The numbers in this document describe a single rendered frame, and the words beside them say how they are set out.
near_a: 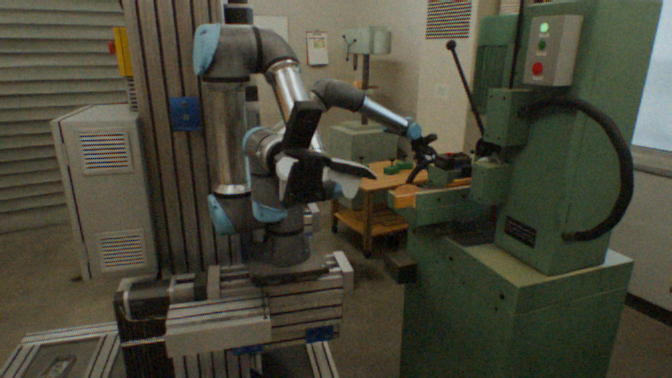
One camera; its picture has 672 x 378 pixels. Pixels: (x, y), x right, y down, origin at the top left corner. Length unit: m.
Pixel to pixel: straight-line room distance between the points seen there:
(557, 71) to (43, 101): 3.62
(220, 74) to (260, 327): 0.65
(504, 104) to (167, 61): 0.92
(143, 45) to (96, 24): 2.70
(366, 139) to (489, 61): 2.37
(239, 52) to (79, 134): 0.49
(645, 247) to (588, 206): 1.53
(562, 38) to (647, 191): 1.71
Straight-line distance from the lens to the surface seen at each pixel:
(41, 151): 4.10
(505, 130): 1.26
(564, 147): 1.24
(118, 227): 1.36
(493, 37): 1.48
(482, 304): 1.41
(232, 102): 1.07
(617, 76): 1.28
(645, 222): 2.81
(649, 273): 2.88
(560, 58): 1.18
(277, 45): 1.09
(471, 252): 1.41
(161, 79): 1.28
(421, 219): 1.45
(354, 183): 0.68
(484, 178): 1.32
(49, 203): 4.21
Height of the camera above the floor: 1.41
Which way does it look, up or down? 18 degrees down
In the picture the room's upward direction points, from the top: straight up
